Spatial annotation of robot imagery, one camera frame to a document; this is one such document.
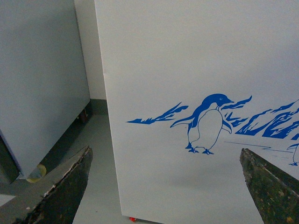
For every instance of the dark cabinet rear leg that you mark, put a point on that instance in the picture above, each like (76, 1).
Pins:
(83, 116)

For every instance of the white chest freezer blue rim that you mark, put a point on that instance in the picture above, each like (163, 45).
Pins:
(189, 84)

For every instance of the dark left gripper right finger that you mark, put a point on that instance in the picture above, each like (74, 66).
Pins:
(274, 192)

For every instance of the red freezer caster wheel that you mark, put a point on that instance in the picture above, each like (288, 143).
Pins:
(132, 219)

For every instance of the yellowish cabinet caster wheel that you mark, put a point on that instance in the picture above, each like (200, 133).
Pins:
(37, 174)

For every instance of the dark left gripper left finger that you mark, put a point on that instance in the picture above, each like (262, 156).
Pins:
(55, 198)

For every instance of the grey upright cabinet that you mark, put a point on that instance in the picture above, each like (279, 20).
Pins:
(43, 84)

